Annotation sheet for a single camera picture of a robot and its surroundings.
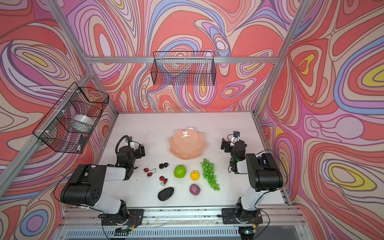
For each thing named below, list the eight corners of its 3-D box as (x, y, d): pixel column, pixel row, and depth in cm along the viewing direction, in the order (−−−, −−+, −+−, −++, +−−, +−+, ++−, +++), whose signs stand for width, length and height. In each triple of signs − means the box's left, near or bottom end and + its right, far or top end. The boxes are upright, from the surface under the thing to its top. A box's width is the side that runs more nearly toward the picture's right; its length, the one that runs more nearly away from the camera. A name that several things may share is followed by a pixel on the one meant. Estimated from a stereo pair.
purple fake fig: (188, 191, 83) (188, 188, 80) (192, 184, 85) (192, 182, 82) (196, 197, 81) (196, 195, 78) (200, 190, 83) (201, 188, 80)
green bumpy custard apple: (174, 178, 87) (173, 174, 83) (175, 169, 91) (174, 165, 86) (186, 178, 87) (185, 174, 83) (186, 169, 91) (185, 165, 86)
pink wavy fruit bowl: (168, 160, 94) (167, 157, 91) (171, 131, 109) (171, 127, 106) (206, 160, 94) (206, 157, 91) (204, 131, 109) (205, 127, 106)
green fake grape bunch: (206, 192, 82) (207, 190, 79) (200, 162, 94) (200, 158, 90) (218, 190, 83) (219, 187, 79) (210, 160, 95) (211, 157, 91)
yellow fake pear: (189, 177, 88) (189, 174, 84) (194, 172, 90) (194, 169, 86) (195, 182, 86) (195, 179, 82) (200, 177, 88) (200, 174, 84)
